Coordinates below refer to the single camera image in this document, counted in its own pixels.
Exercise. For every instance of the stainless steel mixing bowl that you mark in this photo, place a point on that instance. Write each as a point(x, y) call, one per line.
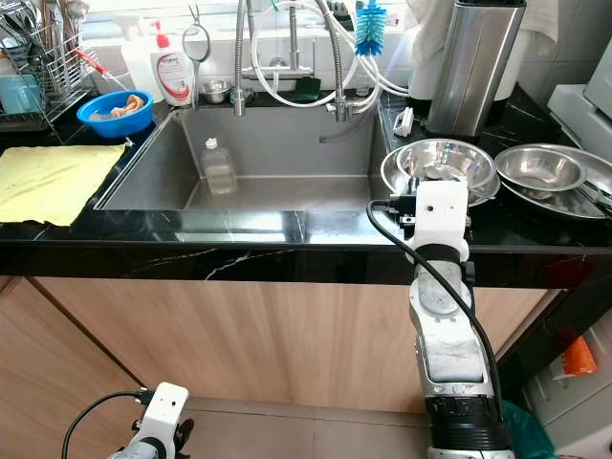
point(540, 167)
point(445, 158)

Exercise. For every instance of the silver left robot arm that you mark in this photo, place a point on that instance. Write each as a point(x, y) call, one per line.
point(153, 452)

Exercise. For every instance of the steel spring kitchen faucet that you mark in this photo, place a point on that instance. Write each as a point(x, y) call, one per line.
point(339, 76)

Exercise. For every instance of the wide stainless steel basin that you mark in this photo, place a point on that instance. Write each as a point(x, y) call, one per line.
point(389, 177)

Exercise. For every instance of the small white plastic holder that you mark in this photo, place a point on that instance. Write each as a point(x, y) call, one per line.
point(404, 121)

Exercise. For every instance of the light wooden cabinet door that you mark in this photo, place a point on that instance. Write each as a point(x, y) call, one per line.
point(38, 382)
point(172, 335)
point(354, 344)

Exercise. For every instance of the stainless steel sink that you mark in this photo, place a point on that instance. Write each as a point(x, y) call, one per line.
point(277, 158)

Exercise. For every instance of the stainless steel knife block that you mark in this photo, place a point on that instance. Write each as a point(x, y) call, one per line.
point(473, 72)

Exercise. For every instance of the dark green sponge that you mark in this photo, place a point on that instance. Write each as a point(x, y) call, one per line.
point(306, 89)

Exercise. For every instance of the white towel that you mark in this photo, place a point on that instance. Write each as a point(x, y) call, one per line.
point(426, 48)

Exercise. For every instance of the stainless steel plate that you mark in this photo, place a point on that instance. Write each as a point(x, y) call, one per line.
point(574, 203)

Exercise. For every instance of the blue bottle brush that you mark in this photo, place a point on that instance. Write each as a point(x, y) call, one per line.
point(370, 32)

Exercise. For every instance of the clear plastic bottle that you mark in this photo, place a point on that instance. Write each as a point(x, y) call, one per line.
point(219, 172)

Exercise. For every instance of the yellow cloth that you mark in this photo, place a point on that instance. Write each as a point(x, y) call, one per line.
point(48, 182)

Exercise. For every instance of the white boxy appliance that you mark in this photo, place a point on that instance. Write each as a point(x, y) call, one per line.
point(583, 115)

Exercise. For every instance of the small steel bowl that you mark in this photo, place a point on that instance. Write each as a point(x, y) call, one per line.
point(213, 93)

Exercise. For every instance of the orange object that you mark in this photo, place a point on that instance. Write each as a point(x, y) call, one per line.
point(579, 356)

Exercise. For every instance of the green plastic bag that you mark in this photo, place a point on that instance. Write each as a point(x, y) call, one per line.
point(531, 435)

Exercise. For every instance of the blue plastic bowl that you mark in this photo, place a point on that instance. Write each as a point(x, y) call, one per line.
point(100, 125)

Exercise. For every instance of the white red pump soap bottle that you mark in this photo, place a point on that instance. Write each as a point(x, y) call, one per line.
point(171, 76)

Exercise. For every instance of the round metal strainer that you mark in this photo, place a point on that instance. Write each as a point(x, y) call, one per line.
point(196, 26)

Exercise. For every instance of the peach cloth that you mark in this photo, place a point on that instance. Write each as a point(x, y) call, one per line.
point(126, 107)

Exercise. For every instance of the white spray bottle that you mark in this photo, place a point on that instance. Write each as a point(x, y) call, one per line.
point(137, 67)

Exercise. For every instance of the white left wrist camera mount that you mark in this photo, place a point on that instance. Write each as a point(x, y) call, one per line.
point(164, 406)

